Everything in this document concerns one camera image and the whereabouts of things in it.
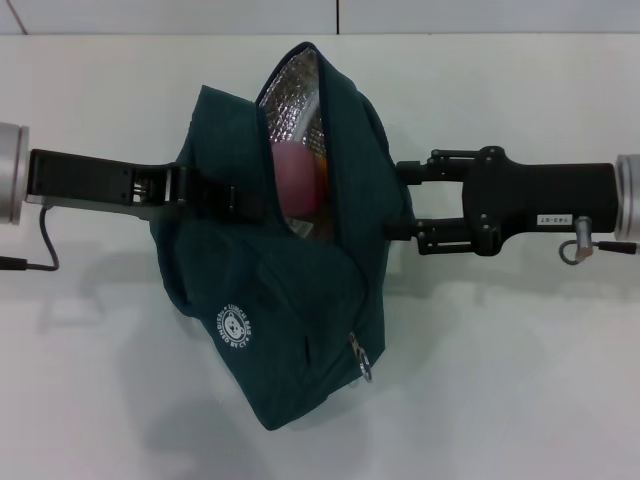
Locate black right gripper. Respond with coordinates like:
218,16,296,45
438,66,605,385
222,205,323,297
383,145,620,258

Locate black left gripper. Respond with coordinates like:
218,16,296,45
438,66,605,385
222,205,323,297
28,147,267,222

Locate pink peach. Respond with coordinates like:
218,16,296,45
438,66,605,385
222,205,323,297
269,142,329,219

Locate dark teal insulated lunch bag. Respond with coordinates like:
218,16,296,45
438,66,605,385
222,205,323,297
149,42,414,431

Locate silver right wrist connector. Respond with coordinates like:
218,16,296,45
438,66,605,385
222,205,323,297
574,215,595,264

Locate grey left wrist camera bracket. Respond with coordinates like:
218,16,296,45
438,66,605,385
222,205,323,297
23,194,174,225

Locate dark left arm cable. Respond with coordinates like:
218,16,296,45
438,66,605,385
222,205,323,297
0,207,61,274

